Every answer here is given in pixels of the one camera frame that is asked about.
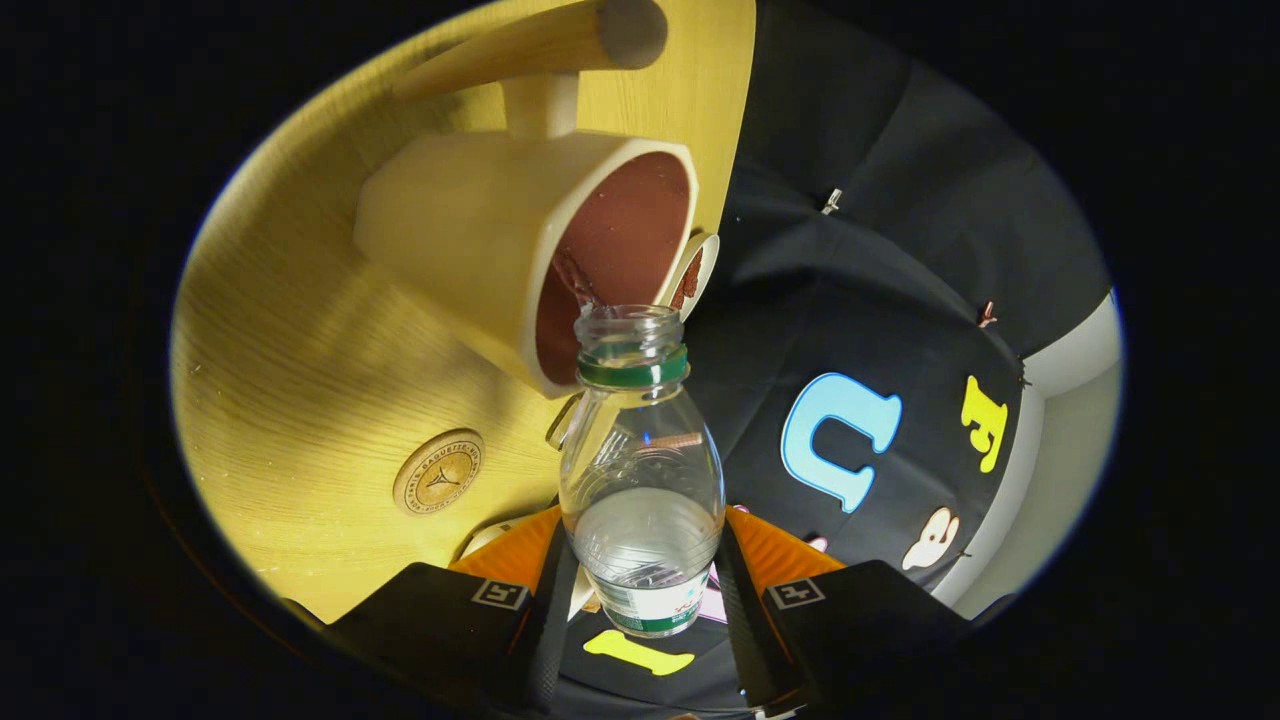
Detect wooden table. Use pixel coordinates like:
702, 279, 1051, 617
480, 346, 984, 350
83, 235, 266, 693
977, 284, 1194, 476
170, 0, 758, 626

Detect clear plastic juice bottle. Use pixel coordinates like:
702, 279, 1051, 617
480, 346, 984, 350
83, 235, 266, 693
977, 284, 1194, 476
558, 304, 726, 639

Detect small white round plate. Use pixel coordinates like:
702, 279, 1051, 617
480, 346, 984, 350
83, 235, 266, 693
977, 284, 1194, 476
665, 232, 721, 323

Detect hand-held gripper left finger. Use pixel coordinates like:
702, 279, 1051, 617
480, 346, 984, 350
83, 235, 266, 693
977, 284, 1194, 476
285, 505, 581, 716

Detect cream cup with wooden handle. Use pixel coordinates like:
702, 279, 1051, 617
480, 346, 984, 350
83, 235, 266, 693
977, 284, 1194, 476
352, 0, 699, 399

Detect round wooden coaster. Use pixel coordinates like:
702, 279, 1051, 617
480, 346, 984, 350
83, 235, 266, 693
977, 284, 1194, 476
392, 429, 486, 516

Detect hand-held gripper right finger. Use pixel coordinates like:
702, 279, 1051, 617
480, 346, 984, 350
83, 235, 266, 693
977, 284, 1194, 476
713, 505, 976, 716

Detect black backdrop cloth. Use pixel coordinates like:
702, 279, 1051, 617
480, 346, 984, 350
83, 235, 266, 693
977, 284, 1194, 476
555, 0, 1113, 717

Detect brown sausage piece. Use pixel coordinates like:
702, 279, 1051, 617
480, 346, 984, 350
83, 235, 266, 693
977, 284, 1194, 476
671, 248, 704, 310

